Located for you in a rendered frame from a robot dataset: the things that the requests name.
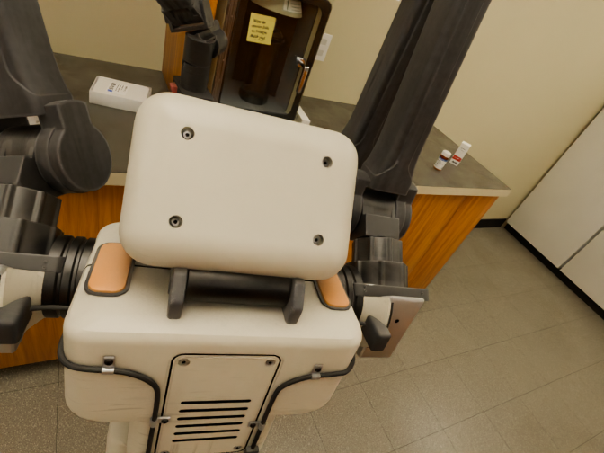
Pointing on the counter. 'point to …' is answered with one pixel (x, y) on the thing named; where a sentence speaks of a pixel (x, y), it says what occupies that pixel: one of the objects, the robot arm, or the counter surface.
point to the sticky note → (261, 29)
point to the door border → (225, 50)
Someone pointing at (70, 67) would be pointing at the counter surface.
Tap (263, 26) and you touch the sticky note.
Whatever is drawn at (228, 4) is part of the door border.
